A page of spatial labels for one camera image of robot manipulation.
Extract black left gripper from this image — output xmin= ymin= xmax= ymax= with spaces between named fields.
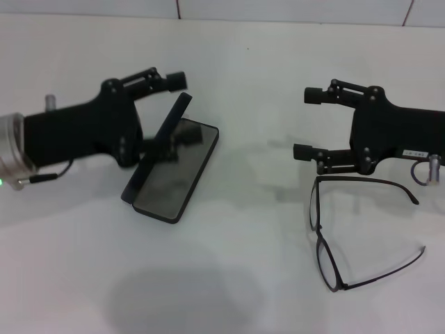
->
xmin=22 ymin=67 xmax=205 ymax=169

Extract right arm dark cable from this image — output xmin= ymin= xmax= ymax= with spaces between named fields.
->
xmin=411 ymin=154 xmax=443 ymax=187

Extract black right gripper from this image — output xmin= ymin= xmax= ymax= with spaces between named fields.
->
xmin=293 ymin=79 xmax=445 ymax=175

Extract black glasses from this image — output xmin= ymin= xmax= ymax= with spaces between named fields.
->
xmin=308 ymin=175 xmax=427 ymax=292

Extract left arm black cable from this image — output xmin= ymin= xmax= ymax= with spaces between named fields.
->
xmin=15 ymin=161 xmax=74 ymax=191

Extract black glasses case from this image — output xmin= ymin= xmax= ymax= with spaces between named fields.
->
xmin=120 ymin=92 xmax=220 ymax=225

